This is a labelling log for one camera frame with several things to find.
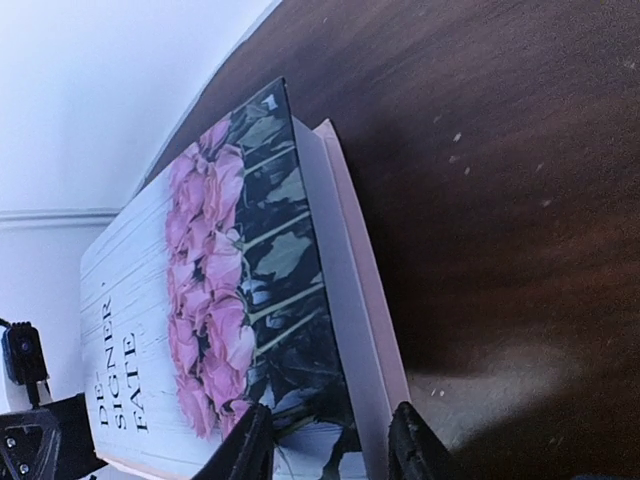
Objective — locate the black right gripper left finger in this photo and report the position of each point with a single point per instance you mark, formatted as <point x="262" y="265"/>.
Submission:
<point x="247" y="453"/>

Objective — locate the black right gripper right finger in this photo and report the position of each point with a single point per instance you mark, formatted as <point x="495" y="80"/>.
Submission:
<point x="415" y="452"/>

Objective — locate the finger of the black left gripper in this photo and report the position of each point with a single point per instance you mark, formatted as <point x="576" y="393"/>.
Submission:
<point x="30" y="444"/>

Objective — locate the white Designer Fate book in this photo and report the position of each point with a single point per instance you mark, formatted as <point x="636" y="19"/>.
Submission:
<point x="242" y="274"/>

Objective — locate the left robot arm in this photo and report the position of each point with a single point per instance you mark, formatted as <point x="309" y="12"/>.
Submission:
<point x="23" y="367"/>

